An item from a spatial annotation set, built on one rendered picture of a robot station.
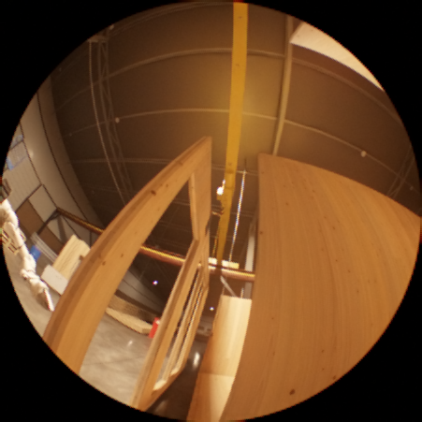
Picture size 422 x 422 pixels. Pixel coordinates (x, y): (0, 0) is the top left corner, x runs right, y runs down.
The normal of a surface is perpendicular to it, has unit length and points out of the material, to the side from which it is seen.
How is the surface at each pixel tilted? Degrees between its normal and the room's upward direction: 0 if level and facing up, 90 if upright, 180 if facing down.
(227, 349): 90
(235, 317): 90
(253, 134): 180
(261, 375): 90
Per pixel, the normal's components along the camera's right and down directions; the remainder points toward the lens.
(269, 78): -0.24, 0.67
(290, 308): 0.02, -0.72
